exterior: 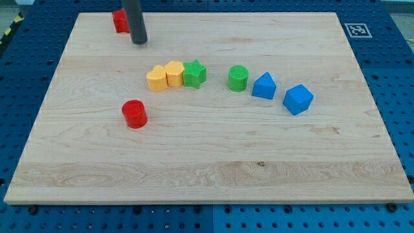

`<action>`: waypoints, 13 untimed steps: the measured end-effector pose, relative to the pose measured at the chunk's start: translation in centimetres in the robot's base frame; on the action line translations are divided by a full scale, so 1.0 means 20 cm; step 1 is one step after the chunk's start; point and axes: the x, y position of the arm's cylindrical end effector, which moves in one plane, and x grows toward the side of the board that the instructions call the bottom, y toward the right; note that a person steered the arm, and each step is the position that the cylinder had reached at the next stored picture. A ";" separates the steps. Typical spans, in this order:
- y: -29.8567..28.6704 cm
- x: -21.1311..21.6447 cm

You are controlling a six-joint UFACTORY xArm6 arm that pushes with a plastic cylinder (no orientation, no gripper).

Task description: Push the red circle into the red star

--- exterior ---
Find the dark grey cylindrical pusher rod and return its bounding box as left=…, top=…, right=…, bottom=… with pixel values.
left=122, top=0, right=147, bottom=45

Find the red star block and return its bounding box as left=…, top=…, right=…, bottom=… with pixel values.
left=112, top=8, right=129, bottom=33

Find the green star block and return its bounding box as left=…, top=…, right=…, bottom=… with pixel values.
left=183, top=60, right=206, bottom=89

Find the yellow heart block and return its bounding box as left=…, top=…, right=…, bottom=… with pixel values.
left=146, top=65, right=168, bottom=92

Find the yellow pentagon block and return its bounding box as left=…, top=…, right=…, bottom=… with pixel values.
left=164, top=61, right=185, bottom=87

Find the red cylinder block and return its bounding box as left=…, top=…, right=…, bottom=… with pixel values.
left=122, top=100, right=147, bottom=129

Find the green cylinder block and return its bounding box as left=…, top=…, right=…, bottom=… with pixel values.
left=228, top=65, right=248, bottom=92

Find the black yellow striped tape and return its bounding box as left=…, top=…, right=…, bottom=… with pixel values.
left=1, top=12, right=24, bottom=47

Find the light wooden board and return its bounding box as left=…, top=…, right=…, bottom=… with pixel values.
left=5, top=12, right=413, bottom=205

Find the blue triangle block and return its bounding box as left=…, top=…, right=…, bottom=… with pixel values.
left=252, top=72, right=277, bottom=100

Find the blue cube block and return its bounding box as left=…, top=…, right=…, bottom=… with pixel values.
left=283, top=84, right=314, bottom=115

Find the white fiducial marker tag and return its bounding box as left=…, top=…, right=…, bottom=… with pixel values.
left=344, top=23, right=372, bottom=38

